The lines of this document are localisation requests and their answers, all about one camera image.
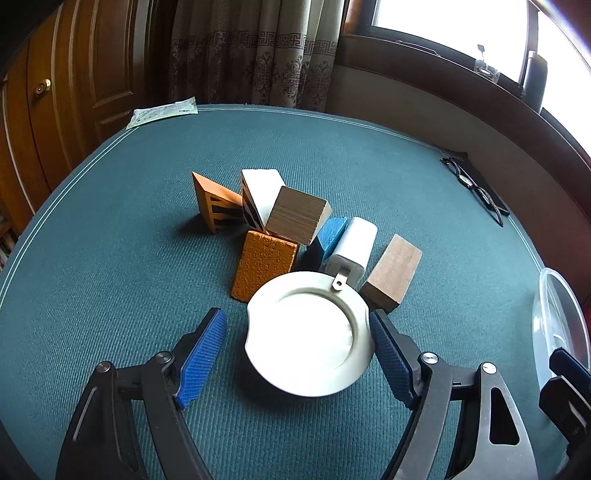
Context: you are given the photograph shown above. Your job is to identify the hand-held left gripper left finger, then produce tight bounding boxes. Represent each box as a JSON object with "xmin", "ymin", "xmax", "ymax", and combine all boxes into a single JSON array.
[{"xmin": 55, "ymin": 307, "xmax": 227, "ymax": 480}]

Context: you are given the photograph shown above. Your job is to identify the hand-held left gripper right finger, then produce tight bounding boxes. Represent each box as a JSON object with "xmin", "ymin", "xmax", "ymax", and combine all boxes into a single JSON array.
[{"xmin": 369, "ymin": 309, "xmax": 539, "ymax": 480}]

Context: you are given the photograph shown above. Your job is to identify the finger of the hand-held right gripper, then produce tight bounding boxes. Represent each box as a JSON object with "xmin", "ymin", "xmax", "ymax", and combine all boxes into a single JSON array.
[
  {"xmin": 549, "ymin": 347, "xmax": 591, "ymax": 393},
  {"xmin": 538, "ymin": 376, "xmax": 591, "ymax": 446}
]

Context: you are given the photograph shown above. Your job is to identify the clear plastic container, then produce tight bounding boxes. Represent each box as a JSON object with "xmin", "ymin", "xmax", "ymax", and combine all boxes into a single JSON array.
[{"xmin": 531, "ymin": 267, "xmax": 581, "ymax": 398}]

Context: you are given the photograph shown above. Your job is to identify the white round plate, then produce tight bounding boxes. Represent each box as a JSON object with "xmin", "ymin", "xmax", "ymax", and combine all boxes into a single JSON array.
[{"xmin": 244, "ymin": 271, "xmax": 376, "ymax": 398}]

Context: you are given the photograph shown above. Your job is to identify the light brown wooden block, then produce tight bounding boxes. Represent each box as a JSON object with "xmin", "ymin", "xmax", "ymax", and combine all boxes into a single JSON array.
[{"xmin": 359, "ymin": 234, "xmax": 423, "ymax": 315}]

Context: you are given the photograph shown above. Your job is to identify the orange textured block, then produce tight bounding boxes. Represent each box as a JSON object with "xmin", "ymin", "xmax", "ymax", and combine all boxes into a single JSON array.
[{"xmin": 230, "ymin": 230, "xmax": 299, "ymax": 303}]

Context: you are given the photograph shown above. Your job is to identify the white power adapter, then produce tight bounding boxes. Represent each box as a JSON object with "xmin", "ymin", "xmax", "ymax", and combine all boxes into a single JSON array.
[{"xmin": 318, "ymin": 217, "xmax": 379, "ymax": 292}]

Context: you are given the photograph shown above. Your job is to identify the blue block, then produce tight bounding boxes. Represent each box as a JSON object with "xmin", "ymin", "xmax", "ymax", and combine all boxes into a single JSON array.
[{"xmin": 305, "ymin": 215, "xmax": 352, "ymax": 273}]

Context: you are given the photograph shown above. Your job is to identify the orange striped triangular block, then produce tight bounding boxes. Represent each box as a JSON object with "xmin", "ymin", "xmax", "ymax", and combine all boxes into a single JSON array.
[{"xmin": 191, "ymin": 172, "xmax": 245, "ymax": 234}]

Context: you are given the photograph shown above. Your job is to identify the layered plywood block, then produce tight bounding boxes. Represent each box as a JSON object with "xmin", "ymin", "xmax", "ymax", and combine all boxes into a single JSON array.
[{"xmin": 265, "ymin": 186, "xmax": 333, "ymax": 245}]

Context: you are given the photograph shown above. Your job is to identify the white striped wedge block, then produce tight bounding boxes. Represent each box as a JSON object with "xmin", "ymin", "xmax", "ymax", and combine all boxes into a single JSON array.
[{"xmin": 240, "ymin": 168, "xmax": 287, "ymax": 232}]

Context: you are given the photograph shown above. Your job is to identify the black flat case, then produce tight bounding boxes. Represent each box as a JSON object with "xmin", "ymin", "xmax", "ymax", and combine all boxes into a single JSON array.
[{"xmin": 450, "ymin": 152, "xmax": 511, "ymax": 217}]

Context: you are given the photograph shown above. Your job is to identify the black eyeglasses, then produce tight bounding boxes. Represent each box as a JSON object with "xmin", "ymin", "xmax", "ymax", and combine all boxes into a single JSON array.
[{"xmin": 440, "ymin": 154, "xmax": 505, "ymax": 228}]

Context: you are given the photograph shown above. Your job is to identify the row of books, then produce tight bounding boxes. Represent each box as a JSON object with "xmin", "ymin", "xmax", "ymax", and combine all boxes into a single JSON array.
[{"xmin": 0, "ymin": 215, "xmax": 19, "ymax": 273}]

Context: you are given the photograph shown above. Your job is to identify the printed paper sheet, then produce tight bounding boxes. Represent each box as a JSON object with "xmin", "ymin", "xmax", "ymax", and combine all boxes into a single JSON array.
[{"xmin": 126, "ymin": 97, "xmax": 199, "ymax": 130}]

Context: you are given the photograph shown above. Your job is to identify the dark bottle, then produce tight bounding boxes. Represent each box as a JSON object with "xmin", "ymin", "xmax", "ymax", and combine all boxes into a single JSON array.
[{"xmin": 522, "ymin": 51, "xmax": 549, "ymax": 114}]

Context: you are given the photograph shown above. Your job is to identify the wooden window sill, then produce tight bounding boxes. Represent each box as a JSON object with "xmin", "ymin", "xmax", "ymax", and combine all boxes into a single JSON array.
[{"xmin": 337, "ymin": 32, "xmax": 591, "ymax": 195}]

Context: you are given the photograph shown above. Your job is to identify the drinking glass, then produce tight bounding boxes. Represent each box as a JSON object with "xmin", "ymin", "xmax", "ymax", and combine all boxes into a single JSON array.
[{"xmin": 474, "ymin": 45, "xmax": 502, "ymax": 84}]

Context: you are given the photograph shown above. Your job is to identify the wooden door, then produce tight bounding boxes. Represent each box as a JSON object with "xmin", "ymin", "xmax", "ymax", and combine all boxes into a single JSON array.
[{"xmin": 25, "ymin": 0, "xmax": 175, "ymax": 195}]

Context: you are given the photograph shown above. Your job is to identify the patterned beige curtain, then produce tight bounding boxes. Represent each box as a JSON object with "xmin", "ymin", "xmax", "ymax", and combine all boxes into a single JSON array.
[{"xmin": 166, "ymin": 0, "xmax": 352, "ymax": 114}]

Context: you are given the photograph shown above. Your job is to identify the window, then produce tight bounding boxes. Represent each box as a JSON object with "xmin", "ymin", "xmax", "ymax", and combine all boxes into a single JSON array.
[{"xmin": 369, "ymin": 0, "xmax": 591, "ymax": 121}]

